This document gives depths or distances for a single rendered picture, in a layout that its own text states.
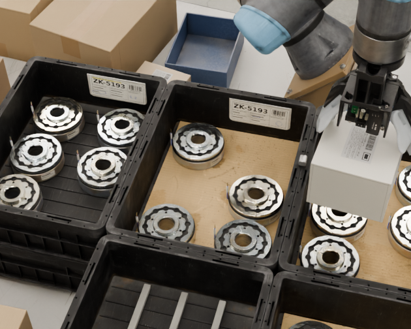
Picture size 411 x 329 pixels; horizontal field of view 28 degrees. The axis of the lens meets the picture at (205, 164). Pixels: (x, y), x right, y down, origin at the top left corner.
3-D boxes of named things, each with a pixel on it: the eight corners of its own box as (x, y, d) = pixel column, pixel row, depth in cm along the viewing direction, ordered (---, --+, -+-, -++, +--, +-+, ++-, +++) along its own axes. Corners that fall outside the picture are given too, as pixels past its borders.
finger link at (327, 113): (295, 140, 125) (333, 112, 118) (306, 113, 129) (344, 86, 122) (310, 152, 126) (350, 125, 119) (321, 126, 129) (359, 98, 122)
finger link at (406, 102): (393, 134, 122) (367, 91, 118) (395, 126, 124) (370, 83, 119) (422, 128, 120) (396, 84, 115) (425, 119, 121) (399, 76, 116)
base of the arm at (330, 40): (310, 47, 192) (283, 17, 188) (361, 21, 181) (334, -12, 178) (291, 89, 182) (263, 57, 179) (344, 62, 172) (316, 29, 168)
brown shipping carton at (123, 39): (105, 8, 217) (98, -44, 205) (178, 31, 210) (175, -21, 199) (40, 76, 200) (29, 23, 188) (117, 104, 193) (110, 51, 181)
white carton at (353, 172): (338, 116, 140) (344, 76, 133) (408, 133, 137) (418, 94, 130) (306, 202, 127) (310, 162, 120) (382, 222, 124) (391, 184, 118)
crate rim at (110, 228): (170, 86, 166) (169, 78, 164) (316, 111, 161) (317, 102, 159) (104, 240, 140) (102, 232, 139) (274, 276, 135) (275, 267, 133)
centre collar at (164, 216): (156, 213, 150) (156, 210, 150) (182, 217, 149) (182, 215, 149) (149, 234, 147) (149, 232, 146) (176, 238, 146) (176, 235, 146)
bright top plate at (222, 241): (227, 214, 150) (227, 212, 150) (278, 230, 148) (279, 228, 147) (206, 256, 144) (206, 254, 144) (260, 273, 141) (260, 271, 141)
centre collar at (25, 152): (31, 140, 163) (30, 138, 162) (53, 147, 162) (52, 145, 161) (18, 157, 160) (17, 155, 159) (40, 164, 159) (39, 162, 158)
